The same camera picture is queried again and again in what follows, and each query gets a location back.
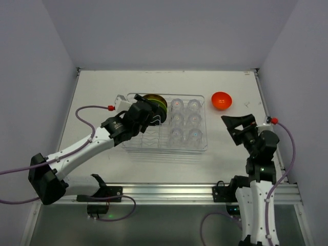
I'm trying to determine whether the lime green plate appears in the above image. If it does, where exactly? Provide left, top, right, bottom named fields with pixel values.
left=149, top=98, right=167, bottom=110

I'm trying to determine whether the orange plastic bowl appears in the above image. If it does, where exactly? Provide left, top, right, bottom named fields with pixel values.
left=211, top=91, right=233, bottom=110

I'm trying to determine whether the black plate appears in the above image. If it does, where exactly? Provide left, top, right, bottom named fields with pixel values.
left=150, top=102, right=167, bottom=126

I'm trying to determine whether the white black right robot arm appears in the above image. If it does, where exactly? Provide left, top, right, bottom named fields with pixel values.
left=221, top=114, right=280, bottom=245

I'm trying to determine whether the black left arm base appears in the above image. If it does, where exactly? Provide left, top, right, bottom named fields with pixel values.
left=76, top=186, right=123, bottom=218

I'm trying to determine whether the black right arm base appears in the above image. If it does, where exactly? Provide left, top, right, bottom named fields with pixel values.
left=212, top=178, right=240, bottom=216

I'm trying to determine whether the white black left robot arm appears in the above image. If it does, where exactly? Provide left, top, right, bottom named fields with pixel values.
left=28, top=94, right=160, bottom=205

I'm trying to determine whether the clear plastic dish tray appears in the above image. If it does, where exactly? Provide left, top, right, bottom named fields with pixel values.
left=122, top=94, right=208, bottom=154

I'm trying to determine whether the brown patterned plate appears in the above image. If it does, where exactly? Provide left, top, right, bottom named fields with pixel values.
left=143, top=94, right=167, bottom=103

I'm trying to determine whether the clear glass middle right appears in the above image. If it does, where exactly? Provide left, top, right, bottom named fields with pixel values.
left=186, top=113, right=202, bottom=129

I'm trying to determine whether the clear glass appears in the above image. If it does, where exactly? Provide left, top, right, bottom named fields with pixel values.
left=186, top=113, right=202, bottom=129
left=168, top=128, right=184, bottom=148
left=186, top=128, right=203, bottom=149
left=170, top=98, right=184, bottom=113
left=169, top=113, right=185, bottom=129
left=186, top=99, right=202, bottom=114

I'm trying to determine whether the clear glass middle left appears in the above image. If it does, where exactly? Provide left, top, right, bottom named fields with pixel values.
left=169, top=113, right=185, bottom=129

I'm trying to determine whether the clear glass back left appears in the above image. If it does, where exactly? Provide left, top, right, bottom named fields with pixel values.
left=170, top=98, right=184, bottom=113

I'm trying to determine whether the clear glass front right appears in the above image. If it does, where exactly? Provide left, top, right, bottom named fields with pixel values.
left=186, top=128, right=203, bottom=149

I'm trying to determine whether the clear glass back right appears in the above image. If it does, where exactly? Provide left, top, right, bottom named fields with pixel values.
left=186, top=99, right=202, bottom=114

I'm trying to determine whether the clear glass front left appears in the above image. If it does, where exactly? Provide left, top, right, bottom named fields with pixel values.
left=168, top=128, right=184, bottom=148

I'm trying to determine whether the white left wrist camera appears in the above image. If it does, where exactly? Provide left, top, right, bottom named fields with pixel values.
left=114, top=95, right=132, bottom=113

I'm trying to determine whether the aluminium mounting rail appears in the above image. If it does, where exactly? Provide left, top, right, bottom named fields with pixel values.
left=33, top=182, right=304, bottom=206

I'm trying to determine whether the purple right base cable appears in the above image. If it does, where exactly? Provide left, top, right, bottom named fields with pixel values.
left=199, top=212, right=244, bottom=246

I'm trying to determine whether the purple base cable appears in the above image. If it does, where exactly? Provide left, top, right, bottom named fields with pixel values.
left=87, top=195, right=136, bottom=222
left=199, top=212, right=244, bottom=246

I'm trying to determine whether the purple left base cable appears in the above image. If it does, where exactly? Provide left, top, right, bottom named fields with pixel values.
left=87, top=195, right=136, bottom=222

